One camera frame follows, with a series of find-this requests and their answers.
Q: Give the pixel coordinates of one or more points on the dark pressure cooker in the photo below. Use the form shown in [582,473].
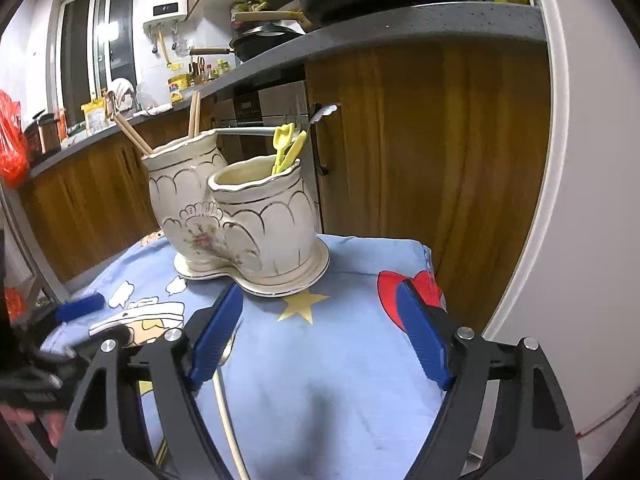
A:
[45,135]

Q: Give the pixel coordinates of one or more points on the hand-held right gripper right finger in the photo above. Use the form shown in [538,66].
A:
[420,330]

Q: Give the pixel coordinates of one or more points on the person's left hand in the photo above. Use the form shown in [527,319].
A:
[20,417]

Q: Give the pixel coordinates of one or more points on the grey kitchen countertop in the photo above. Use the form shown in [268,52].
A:
[400,25]

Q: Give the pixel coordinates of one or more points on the cream floral ceramic utensil holder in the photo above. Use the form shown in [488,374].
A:
[260,220]

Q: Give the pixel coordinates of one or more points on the row of seasoning bottles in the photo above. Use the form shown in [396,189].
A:
[210,72]

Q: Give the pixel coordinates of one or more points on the white plastic bag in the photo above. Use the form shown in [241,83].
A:
[122,92]

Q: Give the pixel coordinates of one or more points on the white rag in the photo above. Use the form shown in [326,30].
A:
[157,109]

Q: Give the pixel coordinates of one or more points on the small black frying pan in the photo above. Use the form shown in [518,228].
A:
[265,42]

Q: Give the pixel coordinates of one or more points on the yellow snack packet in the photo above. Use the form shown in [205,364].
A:
[94,117]

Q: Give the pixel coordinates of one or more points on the kitchen window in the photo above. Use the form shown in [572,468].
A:
[80,50]

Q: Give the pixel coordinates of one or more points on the wooden cabinet door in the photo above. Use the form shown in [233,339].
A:
[425,160]

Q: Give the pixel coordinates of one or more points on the yellow green training chopsticks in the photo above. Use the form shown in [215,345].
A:
[280,145]

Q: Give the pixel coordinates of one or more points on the long wooden base cabinet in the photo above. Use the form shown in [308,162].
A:
[100,200]

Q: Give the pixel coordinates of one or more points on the yellow seasoning packet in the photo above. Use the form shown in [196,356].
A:
[179,87]

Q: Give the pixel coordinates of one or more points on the red plastic bag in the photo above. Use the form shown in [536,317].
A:
[12,150]

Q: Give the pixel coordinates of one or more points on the white door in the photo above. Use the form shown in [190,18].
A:
[590,160]

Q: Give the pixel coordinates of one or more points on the wooden chopstick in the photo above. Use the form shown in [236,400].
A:
[192,115]
[198,112]
[137,132]
[131,137]

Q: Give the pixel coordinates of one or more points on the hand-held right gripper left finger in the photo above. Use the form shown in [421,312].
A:
[215,335]

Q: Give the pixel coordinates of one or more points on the blue cartoon printed cloth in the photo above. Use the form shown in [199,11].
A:
[325,360]

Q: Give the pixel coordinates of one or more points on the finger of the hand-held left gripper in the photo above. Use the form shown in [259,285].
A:
[80,340]
[80,308]

